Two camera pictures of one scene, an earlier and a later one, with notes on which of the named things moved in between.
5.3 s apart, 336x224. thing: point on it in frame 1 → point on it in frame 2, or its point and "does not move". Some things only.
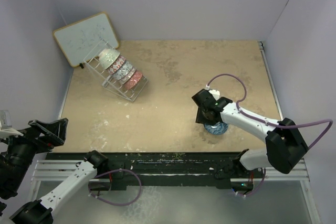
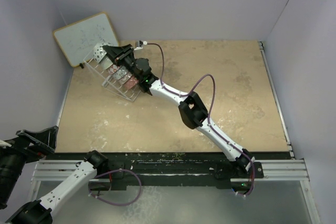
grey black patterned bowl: (124, 71) does not move
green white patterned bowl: (107, 56) does not move
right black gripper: (200, 119) → (112, 52)
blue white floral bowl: (217, 128) → (99, 52)
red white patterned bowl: (117, 64) does not move
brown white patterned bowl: (132, 72) does not move
